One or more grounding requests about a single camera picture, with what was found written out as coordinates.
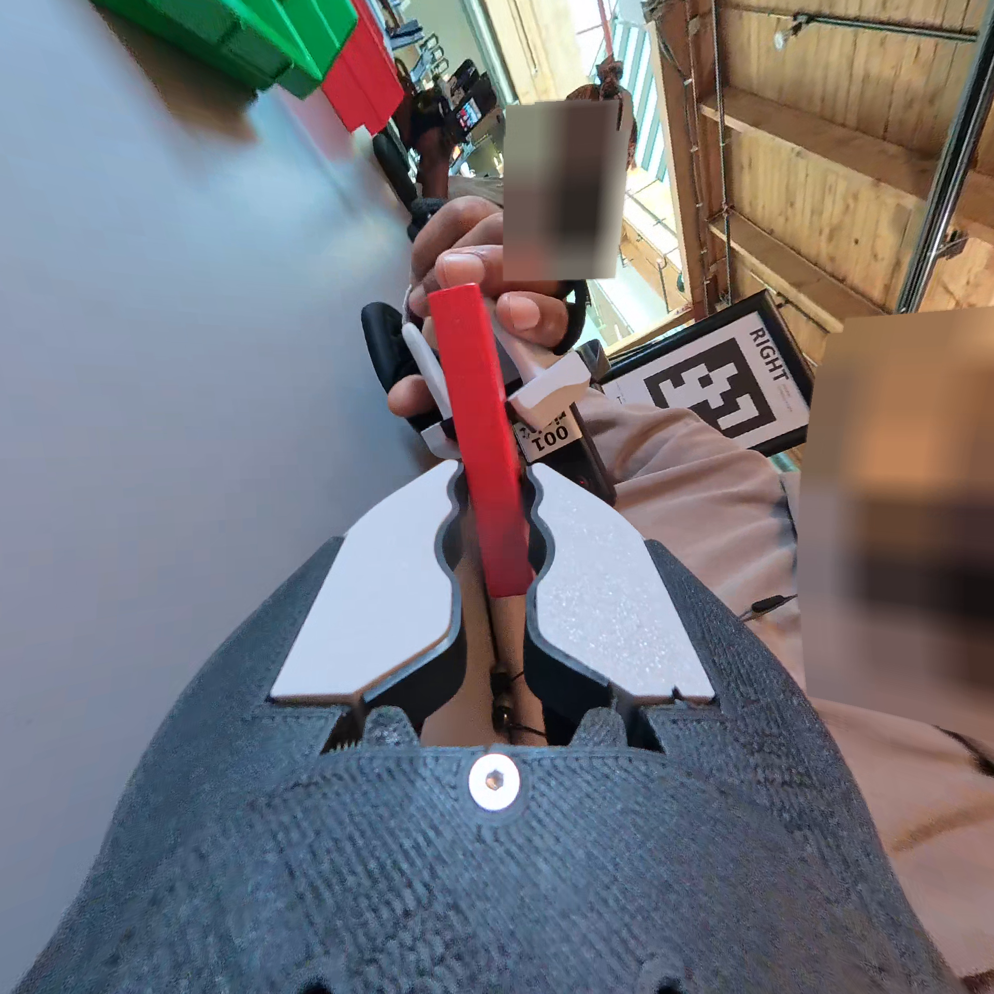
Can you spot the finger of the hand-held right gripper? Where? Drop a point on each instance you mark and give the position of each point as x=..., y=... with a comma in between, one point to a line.
x=425, y=365
x=551, y=384

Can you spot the person's right hand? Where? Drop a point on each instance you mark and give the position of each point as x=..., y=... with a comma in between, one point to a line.
x=458, y=233

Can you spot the person's left hand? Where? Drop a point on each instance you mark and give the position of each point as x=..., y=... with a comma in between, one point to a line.
x=458, y=714

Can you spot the red rectangular block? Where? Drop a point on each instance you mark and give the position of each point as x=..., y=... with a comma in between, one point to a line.
x=481, y=435

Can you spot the red plastic bin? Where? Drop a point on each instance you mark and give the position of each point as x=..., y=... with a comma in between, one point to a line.
x=365, y=62

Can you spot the green plastic bin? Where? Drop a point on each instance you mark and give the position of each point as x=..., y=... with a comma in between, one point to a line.
x=233, y=39

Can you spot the person's right forearm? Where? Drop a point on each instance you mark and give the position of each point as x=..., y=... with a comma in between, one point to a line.
x=699, y=528

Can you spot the black white marker board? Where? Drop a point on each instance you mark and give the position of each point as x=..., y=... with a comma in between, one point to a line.
x=714, y=388

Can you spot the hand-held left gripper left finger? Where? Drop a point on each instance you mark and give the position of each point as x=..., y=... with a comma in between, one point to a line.
x=365, y=613

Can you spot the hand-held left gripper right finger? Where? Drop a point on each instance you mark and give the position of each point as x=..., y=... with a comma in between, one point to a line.
x=621, y=613

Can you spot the grey metal conduit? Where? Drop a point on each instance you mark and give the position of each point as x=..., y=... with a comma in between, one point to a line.
x=947, y=155

